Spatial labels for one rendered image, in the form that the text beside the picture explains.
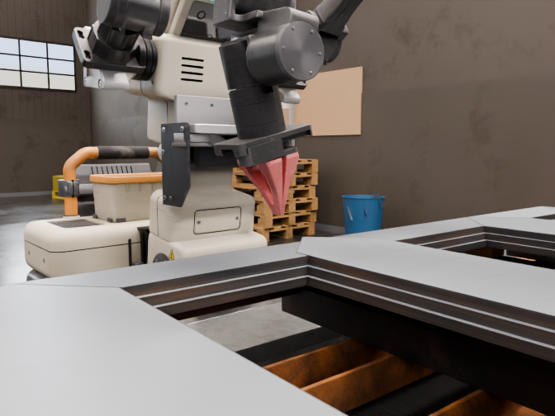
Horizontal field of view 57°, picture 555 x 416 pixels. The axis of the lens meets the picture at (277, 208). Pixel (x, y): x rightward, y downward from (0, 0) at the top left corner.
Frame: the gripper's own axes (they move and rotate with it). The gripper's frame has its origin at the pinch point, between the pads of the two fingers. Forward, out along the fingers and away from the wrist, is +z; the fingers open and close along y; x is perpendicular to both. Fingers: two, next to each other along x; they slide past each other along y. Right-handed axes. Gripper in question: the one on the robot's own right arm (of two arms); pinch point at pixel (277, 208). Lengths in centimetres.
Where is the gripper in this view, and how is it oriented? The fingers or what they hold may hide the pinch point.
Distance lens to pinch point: 62.4
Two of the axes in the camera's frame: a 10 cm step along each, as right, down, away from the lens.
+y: 7.9, -3.1, 5.3
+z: 1.9, 9.5, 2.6
